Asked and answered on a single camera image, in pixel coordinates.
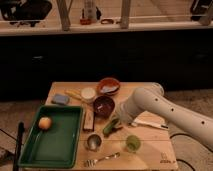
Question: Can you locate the yellow corn cob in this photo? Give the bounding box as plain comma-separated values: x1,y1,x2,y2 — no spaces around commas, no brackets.
65,90,82,100

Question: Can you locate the blue sponge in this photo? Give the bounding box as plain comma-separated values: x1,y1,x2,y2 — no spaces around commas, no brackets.
51,94,70,105

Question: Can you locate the green plastic cup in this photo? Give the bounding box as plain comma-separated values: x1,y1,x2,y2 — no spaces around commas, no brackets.
125,135,141,153

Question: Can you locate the black bag on shelf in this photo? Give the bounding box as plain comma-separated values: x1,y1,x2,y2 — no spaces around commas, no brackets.
0,0,52,27

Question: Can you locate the green plastic tray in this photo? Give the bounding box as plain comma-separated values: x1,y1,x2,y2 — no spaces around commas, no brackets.
18,105,83,169

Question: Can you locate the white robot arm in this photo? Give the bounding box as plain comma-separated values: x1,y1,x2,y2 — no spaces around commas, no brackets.
115,83,213,150

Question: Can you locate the metal cup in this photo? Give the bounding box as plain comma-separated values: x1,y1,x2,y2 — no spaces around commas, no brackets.
87,134,102,151

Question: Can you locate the wooden block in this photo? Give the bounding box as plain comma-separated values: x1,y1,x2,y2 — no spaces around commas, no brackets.
83,109,94,131

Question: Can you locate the black pole left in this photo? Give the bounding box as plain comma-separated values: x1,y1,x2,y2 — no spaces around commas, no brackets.
12,122,25,171

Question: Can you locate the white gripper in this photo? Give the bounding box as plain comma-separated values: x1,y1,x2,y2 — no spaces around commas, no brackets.
111,104,133,125

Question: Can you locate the green pepper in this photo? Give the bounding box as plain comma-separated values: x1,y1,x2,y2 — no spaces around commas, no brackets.
102,118,122,137

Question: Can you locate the black cable on floor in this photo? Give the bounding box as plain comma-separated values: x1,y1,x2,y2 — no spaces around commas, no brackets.
169,132,213,171

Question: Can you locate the dark brown bowl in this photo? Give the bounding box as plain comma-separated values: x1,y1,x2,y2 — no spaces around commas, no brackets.
93,96,115,118

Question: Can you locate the white round container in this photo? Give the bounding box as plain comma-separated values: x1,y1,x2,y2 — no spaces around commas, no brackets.
81,87,96,103

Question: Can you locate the orange bowl with cloth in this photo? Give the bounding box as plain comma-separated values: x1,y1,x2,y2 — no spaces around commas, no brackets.
97,77,120,95

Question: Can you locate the orange peach fruit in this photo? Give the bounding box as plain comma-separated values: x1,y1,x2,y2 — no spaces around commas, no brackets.
38,117,52,130

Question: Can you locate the white bottle on shelf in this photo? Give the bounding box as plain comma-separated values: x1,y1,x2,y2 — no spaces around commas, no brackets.
84,0,97,23

